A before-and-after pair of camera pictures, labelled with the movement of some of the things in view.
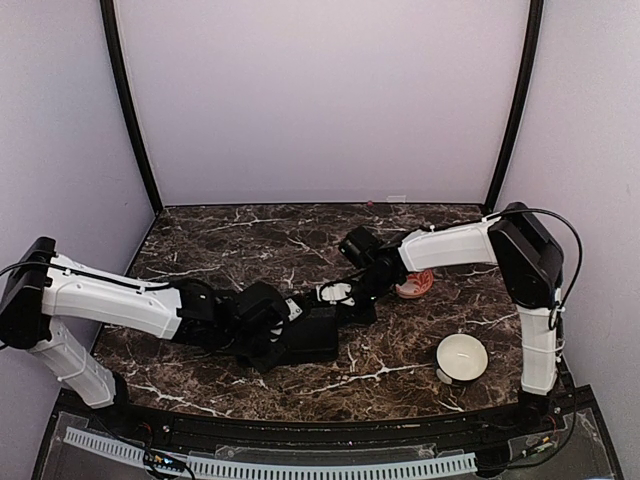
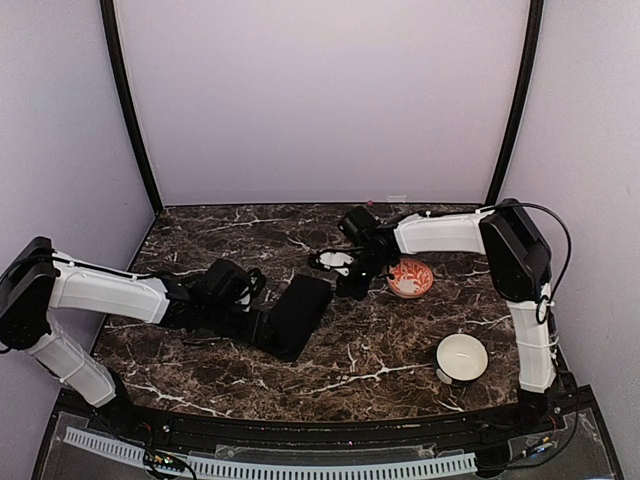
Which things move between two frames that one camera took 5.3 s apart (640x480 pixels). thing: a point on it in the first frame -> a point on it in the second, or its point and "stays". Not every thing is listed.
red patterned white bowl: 415,285 stays
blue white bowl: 463,357 stays
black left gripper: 265,362 -> 247,335
